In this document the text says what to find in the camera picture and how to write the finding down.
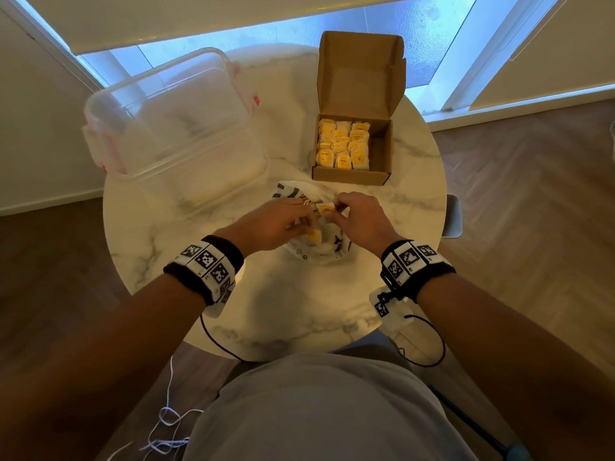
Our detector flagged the black wristband with marker tags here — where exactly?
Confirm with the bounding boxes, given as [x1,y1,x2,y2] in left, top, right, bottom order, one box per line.
[380,239,456,303]
[163,234,245,307]

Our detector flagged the person's left hand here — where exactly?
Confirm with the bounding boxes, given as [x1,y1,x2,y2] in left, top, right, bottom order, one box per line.
[214,197,318,259]

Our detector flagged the grey chair seat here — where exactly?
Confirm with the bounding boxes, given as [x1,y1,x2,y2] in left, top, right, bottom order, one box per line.
[440,194,463,239]

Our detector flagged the grey shirt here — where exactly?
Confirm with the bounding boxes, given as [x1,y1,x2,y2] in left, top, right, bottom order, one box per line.
[182,352,477,461]

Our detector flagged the white printed plastic bag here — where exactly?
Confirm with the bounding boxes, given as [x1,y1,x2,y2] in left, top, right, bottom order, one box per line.
[272,180,353,265]

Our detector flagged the black cable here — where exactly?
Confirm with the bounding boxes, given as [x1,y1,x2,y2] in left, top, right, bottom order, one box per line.
[199,314,251,364]
[398,314,447,368]

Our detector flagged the white cord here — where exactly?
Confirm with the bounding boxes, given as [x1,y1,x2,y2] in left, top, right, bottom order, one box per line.
[106,355,205,461]

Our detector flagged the white window frame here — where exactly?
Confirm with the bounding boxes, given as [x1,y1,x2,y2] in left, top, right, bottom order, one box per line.
[423,0,564,113]

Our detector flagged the brown cardboard box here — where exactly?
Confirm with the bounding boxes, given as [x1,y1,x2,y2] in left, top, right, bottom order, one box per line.
[311,30,407,187]

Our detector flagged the window glass pane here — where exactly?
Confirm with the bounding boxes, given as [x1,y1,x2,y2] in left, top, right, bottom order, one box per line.
[77,0,481,90]

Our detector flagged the white wrist camera unit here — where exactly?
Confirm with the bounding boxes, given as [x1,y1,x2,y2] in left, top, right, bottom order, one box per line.
[204,282,236,319]
[368,286,415,338]

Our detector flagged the person's right forearm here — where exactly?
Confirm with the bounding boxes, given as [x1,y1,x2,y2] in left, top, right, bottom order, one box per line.
[415,272,615,461]

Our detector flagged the rows of yellow packets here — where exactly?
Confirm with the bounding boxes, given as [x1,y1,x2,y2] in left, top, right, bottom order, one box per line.
[315,119,371,171]

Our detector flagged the person's left forearm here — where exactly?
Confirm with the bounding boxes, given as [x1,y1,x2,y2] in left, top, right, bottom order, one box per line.
[0,273,208,461]

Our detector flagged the clear plastic storage container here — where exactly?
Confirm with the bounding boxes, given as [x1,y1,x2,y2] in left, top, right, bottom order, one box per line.
[82,47,270,219]

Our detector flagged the blue cable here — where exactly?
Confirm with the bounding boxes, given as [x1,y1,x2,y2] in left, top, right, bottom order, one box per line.
[427,385,534,461]

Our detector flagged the person's right hand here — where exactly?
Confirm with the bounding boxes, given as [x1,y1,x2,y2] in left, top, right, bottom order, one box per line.
[331,192,405,258]

